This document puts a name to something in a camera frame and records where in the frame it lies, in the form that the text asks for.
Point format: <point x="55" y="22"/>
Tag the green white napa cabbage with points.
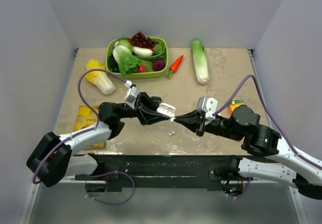
<point x="200" y="62"/>

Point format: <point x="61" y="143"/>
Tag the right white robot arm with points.
<point x="283" y="164"/>

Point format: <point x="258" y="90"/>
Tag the orange sponge box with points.
<point x="234" y="104"/>

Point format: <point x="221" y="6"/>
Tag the white toy radish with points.
<point x="143" y="52"/>

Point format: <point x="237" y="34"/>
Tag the white earbud charging case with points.
<point x="166" y="110"/>

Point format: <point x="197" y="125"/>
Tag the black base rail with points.
<point x="173" y="172"/>

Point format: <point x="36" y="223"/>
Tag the dark red toy grapes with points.
<point x="140" y="40"/>

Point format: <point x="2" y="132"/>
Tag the green plastic basket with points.
<point x="140" y="75"/>

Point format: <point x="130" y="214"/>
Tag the yellow toy cabbage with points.
<point x="99" y="78"/>

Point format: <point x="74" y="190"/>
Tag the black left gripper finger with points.
<point x="148" y="115"/>
<point x="143" y="99"/>

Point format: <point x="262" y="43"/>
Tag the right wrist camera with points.
<point x="208" y="106"/>

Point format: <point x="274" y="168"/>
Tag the purple toy onion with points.
<point x="158" y="65"/>

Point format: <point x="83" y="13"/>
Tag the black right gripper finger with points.
<point x="190" y="124"/>
<point x="188" y="116"/>

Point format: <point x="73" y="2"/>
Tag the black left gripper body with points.
<point x="129" y="113"/>

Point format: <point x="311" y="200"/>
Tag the red toy strawberry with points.
<point x="141" y="69"/>

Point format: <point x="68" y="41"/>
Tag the yellow Lays chip bag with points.
<point x="85" y="118"/>

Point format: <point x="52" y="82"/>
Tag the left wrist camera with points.
<point x="131" y="94"/>

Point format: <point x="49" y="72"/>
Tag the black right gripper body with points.
<point x="218" y="126"/>

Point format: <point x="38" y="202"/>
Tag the green toy lettuce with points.
<point x="126" y="61"/>

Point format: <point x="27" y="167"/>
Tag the orange toy carrot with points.
<point x="174" y="67"/>

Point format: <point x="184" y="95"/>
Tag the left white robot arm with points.
<point x="50" y="159"/>

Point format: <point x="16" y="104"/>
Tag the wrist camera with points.
<point x="208" y="106"/>
<point x="131" y="94"/>

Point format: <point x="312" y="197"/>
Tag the black earbud charging case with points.
<point x="157" y="100"/>

